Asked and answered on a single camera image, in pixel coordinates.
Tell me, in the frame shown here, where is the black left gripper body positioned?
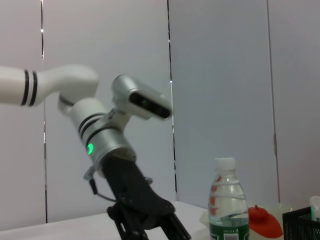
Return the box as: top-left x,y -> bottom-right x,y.
101,156 -> 176,230

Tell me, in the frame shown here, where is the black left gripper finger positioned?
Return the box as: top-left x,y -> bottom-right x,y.
106,201 -> 151,240
159,211 -> 193,240

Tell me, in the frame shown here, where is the clear green-label water bottle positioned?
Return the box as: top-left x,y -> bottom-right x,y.
207,157 -> 251,240

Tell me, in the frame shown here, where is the red-orange toy orange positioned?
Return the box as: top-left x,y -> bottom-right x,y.
247,204 -> 284,239

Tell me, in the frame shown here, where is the mint green utility knife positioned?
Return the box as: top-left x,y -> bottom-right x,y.
309,195 -> 320,223

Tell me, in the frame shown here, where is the pale green translucent fruit bowl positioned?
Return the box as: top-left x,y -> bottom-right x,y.
199,201 -> 298,240

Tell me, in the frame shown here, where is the black mesh pen holder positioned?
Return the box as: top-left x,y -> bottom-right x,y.
282,205 -> 320,240

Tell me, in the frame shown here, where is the left gripper cable with connector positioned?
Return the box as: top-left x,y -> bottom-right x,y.
83,166 -> 154,201

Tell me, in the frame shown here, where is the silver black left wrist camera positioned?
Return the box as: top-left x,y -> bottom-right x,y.
104,74 -> 174,131

